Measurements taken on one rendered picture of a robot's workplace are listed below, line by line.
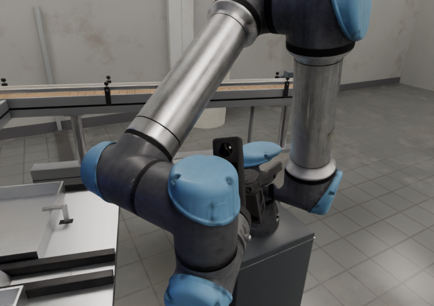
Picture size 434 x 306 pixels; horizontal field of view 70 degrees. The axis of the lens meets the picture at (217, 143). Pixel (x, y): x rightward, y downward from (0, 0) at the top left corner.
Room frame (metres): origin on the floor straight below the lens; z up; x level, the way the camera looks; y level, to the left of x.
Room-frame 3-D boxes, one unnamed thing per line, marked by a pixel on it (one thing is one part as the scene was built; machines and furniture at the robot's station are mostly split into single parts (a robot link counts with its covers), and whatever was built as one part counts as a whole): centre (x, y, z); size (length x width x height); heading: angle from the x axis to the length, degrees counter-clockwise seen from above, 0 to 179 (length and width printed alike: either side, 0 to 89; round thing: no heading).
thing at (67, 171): (1.61, 0.18, 0.49); 1.60 x 0.08 x 0.12; 105
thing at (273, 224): (0.72, -0.11, 0.84); 0.15 x 0.15 x 0.10
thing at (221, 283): (0.29, 0.01, 1.04); 0.11 x 0.08 x 0.09; 164
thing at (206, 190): (0.30, 0.03, 1.14); 0.11 x 0.08 x 0.11; 58
